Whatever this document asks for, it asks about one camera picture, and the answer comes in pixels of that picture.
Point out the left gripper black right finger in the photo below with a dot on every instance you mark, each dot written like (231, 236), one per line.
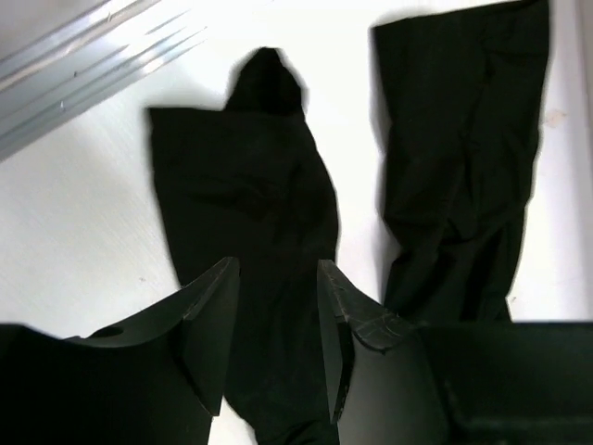
(392, 382)

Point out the black trousers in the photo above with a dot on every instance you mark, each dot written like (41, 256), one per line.
(463, 95)

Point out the aluminium left frame rail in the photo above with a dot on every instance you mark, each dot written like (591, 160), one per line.
(90, 58)

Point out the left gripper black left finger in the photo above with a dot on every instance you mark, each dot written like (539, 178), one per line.
(156, 377)

